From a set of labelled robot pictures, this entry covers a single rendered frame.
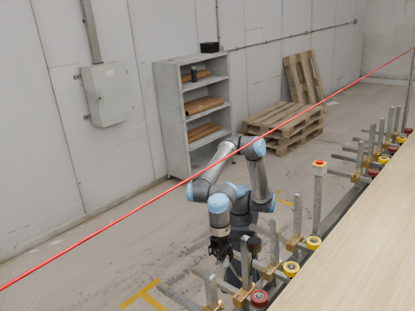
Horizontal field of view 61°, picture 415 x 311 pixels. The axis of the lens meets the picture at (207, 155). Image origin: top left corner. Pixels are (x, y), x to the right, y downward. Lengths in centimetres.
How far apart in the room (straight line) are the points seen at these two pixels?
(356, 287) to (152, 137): 321
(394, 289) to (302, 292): 40
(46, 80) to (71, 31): 53
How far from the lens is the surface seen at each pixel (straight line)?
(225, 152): 194
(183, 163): 438
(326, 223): 254
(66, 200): 403
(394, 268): 197
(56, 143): 381
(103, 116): 372
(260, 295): 171
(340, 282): 183
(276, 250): 189
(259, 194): 241
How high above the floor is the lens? 213
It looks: 23 degrees down
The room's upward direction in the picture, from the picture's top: 5 degrees counter-clockwise
